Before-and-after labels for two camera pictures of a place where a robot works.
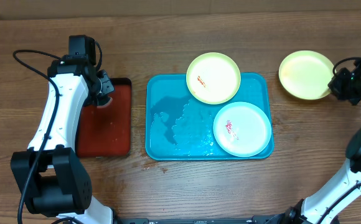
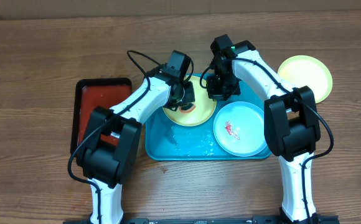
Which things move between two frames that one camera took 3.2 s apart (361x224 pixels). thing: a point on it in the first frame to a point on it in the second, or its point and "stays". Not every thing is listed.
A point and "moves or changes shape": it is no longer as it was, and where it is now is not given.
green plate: (306, 74) moves or changes shape
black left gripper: (104, 78) to (190, 95)
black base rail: (256, 219) stays
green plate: (213, 78) moves or changes shape
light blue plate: (242, 129) stays
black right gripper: (342, 81) to (218, 94)
